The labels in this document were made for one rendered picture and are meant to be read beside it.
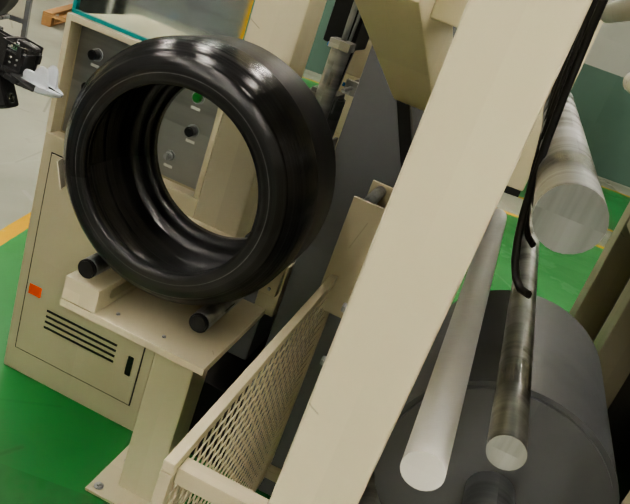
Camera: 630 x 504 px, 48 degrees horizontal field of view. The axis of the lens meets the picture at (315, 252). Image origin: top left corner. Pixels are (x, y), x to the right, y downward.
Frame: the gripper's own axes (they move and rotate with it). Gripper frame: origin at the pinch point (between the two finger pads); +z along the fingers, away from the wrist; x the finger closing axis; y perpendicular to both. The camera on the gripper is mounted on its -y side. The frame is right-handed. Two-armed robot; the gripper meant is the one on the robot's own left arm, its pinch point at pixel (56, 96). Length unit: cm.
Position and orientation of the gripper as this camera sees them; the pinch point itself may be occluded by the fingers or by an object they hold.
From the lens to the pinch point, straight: 168.3
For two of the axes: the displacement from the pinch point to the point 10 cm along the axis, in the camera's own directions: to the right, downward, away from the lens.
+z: 8.5, 5.0, -1.3
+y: 4.2, -8.1, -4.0
